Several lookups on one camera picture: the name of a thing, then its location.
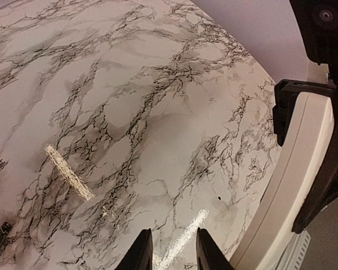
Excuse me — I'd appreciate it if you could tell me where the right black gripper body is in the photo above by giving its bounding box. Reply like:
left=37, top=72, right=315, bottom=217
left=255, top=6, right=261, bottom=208
left=288, top=0, right=338, bottom=85

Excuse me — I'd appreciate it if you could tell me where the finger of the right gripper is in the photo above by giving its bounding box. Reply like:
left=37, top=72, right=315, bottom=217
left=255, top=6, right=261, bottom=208
left=273, top=79, right=335, bottom=146
left=292, top=67, right=338, bottom=234

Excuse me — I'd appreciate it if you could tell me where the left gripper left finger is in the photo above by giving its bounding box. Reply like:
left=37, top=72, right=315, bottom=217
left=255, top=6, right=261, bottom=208
left=115, top=229, right=153, bottom=270

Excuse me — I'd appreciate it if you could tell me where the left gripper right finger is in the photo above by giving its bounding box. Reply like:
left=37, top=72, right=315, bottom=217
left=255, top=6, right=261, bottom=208
left=196, top=228, right=234, bottom=270

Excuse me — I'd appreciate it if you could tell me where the white remote control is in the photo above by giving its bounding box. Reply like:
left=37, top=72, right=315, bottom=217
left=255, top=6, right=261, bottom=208
left=230, top=92, right=334, bottom=269

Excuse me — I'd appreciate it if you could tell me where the black battery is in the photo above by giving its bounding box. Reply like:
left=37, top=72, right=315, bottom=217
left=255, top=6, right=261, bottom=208
left=0, top=222, right=12, bottom=247

